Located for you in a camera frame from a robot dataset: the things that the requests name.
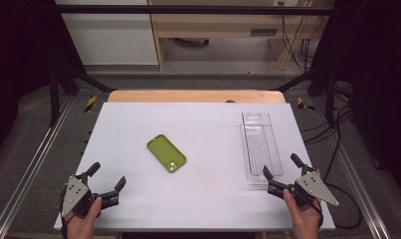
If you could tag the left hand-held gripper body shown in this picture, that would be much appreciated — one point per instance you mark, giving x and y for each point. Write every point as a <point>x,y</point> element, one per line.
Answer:
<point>74,194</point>

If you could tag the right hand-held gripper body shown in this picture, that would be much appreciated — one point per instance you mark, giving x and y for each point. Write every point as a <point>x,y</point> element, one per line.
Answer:
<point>312,186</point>

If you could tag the clear plastic packaging tray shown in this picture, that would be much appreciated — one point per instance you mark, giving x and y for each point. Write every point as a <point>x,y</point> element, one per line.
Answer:
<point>261,142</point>

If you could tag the person's left hand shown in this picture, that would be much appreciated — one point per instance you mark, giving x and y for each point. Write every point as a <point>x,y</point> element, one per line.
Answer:
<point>83,225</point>

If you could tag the person's right hand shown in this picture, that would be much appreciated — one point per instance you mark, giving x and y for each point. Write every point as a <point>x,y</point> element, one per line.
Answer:
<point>305,222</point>

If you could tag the yellow black floor tape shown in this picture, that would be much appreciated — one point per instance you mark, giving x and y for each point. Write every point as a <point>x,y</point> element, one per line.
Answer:
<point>301,103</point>
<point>90,104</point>

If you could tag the wooden table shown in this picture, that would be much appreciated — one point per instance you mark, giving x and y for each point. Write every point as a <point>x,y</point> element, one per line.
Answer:
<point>188,96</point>

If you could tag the white cabinet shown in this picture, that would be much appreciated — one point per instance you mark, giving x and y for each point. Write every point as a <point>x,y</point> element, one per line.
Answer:
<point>111,36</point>

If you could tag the light wooden desk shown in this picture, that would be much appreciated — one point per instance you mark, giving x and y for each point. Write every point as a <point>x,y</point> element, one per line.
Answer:
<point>221,25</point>

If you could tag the aluminium floor rail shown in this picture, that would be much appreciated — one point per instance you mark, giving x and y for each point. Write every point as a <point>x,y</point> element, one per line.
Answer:
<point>32,166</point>
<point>357,186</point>

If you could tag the black metal frame stand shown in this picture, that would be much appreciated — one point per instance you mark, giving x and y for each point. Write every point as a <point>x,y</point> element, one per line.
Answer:
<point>54,96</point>
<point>329,93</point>

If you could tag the black horizontal frame bar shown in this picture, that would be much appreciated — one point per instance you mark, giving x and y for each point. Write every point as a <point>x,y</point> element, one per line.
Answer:
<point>188,10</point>

